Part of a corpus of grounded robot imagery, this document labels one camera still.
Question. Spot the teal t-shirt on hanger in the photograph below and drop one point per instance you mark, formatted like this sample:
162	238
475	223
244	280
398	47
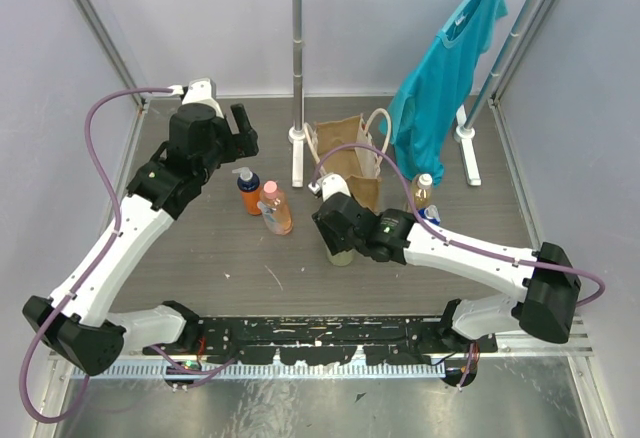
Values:
424	107

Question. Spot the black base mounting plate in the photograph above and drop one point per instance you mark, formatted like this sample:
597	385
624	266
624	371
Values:
395	340

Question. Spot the amber bottle white cap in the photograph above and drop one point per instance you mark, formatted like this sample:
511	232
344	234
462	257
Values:
421	189

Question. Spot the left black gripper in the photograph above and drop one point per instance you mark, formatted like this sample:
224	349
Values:
239	141

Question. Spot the green bottle cream cap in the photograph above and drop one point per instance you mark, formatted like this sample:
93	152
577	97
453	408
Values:
341	259

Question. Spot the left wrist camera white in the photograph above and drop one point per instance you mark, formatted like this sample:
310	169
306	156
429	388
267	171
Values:
200	91

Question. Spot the pink cap clear bottle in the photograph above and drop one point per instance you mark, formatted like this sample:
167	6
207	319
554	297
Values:
275	209

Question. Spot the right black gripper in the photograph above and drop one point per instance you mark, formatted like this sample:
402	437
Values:
335	243

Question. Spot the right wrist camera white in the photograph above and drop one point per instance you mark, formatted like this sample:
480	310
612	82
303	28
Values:
328	185

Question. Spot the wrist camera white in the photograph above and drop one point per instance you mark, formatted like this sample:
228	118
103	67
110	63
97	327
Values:
328	185
200	91

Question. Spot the aluminium frame rail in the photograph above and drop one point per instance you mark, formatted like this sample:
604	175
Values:
452	368

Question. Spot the white metal clothes rack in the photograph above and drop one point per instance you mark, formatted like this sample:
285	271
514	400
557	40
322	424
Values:
464	132

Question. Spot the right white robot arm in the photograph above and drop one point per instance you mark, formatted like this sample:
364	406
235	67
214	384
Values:
537	292

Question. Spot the blue pump bottle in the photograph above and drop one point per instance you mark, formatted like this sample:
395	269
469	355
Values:
249	186

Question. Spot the brown canvas tote bag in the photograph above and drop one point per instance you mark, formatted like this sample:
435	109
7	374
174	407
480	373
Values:
360	167

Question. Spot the orange bottle blue cap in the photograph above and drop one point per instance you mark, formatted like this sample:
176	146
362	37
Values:
430	214

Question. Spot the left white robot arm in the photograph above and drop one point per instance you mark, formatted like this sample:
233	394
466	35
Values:
110	258

